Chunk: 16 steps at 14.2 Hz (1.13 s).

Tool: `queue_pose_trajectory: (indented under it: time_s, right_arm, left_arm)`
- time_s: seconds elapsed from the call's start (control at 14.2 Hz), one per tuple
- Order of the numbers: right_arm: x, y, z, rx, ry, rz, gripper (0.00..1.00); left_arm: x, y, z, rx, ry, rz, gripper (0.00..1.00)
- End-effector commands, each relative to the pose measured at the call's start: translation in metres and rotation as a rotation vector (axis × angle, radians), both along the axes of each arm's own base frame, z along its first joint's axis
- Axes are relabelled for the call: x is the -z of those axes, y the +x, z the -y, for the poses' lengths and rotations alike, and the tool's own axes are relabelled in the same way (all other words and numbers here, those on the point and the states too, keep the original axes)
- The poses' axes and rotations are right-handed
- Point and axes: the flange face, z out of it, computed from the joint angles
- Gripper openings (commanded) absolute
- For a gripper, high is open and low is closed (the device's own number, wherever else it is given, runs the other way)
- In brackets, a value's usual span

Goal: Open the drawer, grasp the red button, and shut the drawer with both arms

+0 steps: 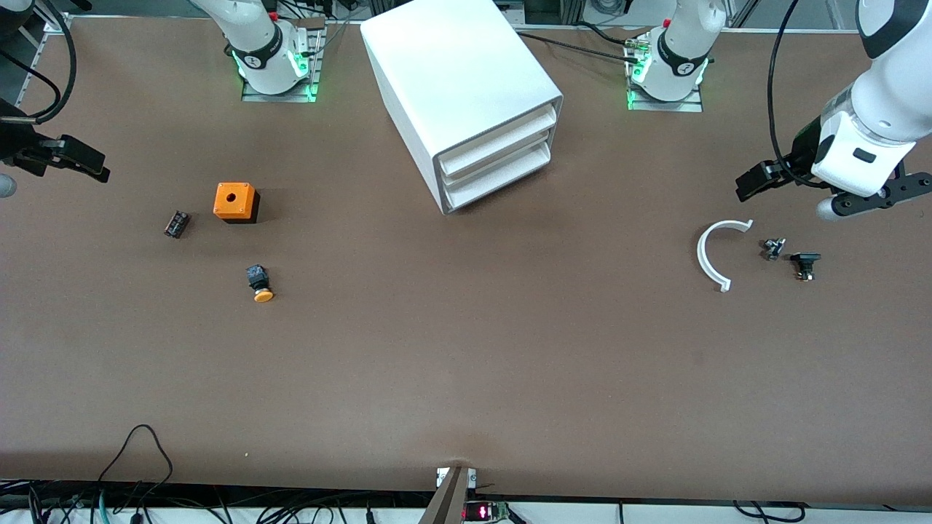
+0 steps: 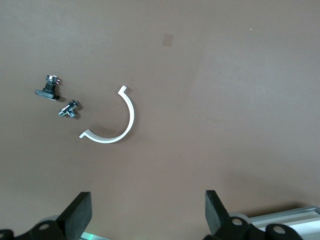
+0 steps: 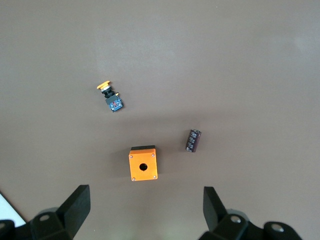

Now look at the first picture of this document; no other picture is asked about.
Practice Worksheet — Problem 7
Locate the orange box with black base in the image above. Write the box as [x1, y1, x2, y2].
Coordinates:
[213, 182, 261, 225]

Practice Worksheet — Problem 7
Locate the orange push button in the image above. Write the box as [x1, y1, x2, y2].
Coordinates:
[246, 265, 275, 303]

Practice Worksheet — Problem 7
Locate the white curved plastic arc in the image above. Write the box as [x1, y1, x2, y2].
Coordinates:
[697, 219, 754, 293]

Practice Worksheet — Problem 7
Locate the white drawer cabinet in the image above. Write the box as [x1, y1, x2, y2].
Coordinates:
[360, 0, 565, 215]

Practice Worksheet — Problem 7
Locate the black looped cable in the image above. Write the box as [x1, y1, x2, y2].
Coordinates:
[98, 424, 174, 503]

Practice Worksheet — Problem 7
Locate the black cable on table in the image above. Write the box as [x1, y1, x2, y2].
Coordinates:
[518, 31, 645, 60]

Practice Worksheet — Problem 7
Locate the brown camera mount post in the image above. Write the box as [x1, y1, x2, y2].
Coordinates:
[419, 466, 470, 524]

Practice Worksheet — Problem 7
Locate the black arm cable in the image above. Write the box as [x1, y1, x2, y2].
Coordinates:
[0, 0, 77, 124]
[770, 0, 824, 188]

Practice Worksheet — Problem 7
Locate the white sliding drawer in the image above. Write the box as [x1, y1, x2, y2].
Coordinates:
[444, 142, 552, 212]
[439, 106, 559, 179]

